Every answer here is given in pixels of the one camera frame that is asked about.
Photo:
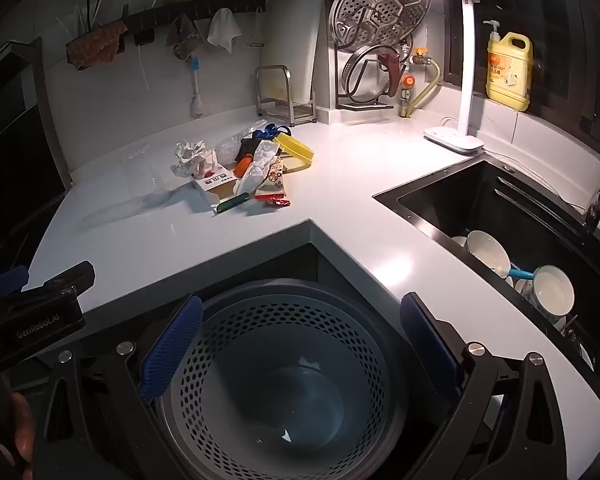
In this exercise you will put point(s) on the white plastic wrapper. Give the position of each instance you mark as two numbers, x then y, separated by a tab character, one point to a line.
260	157

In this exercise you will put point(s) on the black kitchen sink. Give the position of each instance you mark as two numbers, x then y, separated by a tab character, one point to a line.
480	200

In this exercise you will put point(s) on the yellow rimmed container lid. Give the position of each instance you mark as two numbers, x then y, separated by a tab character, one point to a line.
295	147

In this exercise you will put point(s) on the black glass appliance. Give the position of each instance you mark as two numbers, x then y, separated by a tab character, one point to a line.
20	160

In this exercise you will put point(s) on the small red wrapper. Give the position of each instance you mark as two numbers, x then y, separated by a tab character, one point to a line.
277	201

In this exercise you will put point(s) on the white peeler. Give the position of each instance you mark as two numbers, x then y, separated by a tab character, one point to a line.
256	35

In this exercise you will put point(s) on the white desk lamp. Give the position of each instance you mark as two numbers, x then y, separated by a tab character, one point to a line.
467	85

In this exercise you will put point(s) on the metal cutting board holder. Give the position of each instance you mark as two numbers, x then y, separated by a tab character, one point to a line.
292	110

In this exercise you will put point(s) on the grey perforated plastic bin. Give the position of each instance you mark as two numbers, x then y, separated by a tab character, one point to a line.
280	360

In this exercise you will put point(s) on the black wall hook rail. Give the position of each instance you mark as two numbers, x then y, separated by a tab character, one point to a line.
205	7

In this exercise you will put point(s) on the white bowl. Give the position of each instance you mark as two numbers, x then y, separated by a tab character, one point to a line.
485	255
552	292

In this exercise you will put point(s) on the clear plastic cup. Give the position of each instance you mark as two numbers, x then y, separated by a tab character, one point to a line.
140	170

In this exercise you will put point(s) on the grey brown rag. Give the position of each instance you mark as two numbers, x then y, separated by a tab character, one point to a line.
182	35

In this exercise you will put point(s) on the white brush with blue bristles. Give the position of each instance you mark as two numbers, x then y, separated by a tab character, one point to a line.
196	100

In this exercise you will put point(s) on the brass gas valve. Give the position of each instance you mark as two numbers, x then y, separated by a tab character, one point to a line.
417	56

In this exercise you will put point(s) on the orange plastic piece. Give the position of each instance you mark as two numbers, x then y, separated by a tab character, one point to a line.
243	165

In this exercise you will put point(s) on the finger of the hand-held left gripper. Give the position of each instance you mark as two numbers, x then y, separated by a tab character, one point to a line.
7	280
72	277

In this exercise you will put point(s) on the yellow detergent bottle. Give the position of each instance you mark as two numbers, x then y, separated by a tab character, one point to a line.
510	70

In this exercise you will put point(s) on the white cutting board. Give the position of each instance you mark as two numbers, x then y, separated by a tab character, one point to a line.
300	35

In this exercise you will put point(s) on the white paper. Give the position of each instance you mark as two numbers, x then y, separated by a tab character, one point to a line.
190	157

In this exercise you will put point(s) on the brown dish cloth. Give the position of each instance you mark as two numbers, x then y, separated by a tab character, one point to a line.
95	45

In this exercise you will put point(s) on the white cloth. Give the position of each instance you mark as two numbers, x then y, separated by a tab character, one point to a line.
224	27

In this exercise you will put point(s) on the perforated steel steamer tray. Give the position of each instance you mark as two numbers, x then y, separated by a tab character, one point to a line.
375	10

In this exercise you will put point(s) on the red printed snack wrapper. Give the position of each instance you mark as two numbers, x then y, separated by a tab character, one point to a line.
270	182

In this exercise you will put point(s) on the clear plastic bag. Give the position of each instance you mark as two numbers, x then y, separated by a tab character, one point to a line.
226	149

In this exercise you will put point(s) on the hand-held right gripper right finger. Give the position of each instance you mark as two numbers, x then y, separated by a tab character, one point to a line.
430	345

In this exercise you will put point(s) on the pale thin sticks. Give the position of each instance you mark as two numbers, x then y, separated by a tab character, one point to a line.
82	12

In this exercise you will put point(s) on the person's left hand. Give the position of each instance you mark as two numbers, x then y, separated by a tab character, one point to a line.
22	430

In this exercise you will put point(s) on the white red drink carton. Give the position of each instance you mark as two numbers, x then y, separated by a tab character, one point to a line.
215	185

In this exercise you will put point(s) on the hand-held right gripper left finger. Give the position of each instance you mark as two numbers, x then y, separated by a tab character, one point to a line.
172	347

